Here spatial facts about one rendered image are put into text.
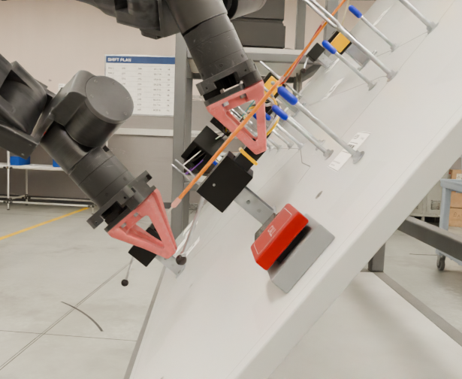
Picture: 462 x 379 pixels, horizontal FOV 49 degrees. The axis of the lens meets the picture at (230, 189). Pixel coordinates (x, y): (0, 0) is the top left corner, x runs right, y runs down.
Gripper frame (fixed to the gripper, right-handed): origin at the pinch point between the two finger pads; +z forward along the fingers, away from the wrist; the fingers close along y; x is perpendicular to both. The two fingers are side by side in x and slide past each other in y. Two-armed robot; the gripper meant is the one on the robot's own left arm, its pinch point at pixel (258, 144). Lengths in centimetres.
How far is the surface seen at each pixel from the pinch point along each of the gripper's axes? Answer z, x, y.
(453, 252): 41, -24, 40
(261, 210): 7.6, 3.1, 0.4
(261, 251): 4.5, 1.6, -23.5
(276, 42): -13, -11, 108
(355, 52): -3.7, -18.7, 27.5
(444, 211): 181, -104, 410
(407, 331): 53, -10, 38
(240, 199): 5.0, 4.6, -1.3
